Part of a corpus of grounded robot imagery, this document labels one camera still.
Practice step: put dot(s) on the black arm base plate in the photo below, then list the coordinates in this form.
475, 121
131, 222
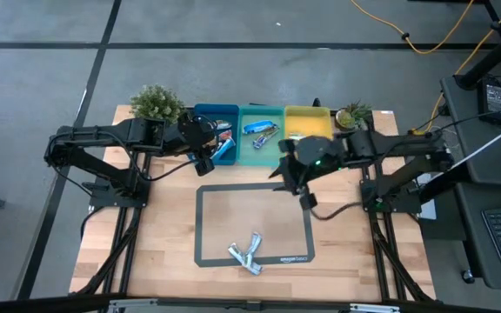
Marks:
407, 204
102, 197

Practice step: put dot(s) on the red granola bar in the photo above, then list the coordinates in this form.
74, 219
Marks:
225, 135

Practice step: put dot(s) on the black power adapter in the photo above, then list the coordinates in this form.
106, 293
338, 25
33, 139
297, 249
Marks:
493, 100

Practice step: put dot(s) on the dark patterned granola bar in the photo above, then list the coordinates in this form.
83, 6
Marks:
224, 125

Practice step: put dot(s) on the bushy green potted plant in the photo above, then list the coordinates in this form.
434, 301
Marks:
155, 102

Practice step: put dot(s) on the black stand pole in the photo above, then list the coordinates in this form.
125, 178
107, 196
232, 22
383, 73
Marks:
494, 56

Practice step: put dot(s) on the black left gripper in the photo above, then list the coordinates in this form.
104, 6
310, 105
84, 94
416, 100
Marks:
191, 132

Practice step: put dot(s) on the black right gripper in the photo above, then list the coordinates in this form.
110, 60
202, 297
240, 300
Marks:
313, 161

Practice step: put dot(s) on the blue plastic bin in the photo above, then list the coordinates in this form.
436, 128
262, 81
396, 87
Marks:
202, 113

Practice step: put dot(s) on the white paper sheet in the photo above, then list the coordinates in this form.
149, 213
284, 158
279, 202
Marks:
429, 211

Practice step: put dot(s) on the silver metal bracket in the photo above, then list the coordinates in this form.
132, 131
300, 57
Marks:
133, 306
374, 308

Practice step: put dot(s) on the black frame crossbar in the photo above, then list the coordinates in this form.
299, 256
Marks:
233, 304

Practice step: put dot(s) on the black clamp knob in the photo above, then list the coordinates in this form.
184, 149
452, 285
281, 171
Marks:
318, 102

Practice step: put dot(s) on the black side desk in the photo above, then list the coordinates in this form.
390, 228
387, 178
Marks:
463, 108

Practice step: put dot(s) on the black caster wheel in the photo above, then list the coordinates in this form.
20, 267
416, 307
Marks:
468, 277

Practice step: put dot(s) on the teal plastic bin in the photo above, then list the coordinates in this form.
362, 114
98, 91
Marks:
259, 156

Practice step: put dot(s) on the yellow plastic bin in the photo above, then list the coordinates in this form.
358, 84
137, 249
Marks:
309, 119

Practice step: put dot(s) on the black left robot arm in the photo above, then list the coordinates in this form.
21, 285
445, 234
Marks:
102, 132

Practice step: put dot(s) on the black-bordered clear mat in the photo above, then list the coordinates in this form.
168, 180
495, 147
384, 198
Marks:
198, 226

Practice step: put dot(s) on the small potted succulent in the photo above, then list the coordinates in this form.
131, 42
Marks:
352, 115

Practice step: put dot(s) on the black table frame rails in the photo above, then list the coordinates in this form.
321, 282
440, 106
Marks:
383, 243
122, 243

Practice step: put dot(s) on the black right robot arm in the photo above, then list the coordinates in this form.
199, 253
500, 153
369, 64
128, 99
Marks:
398, 145

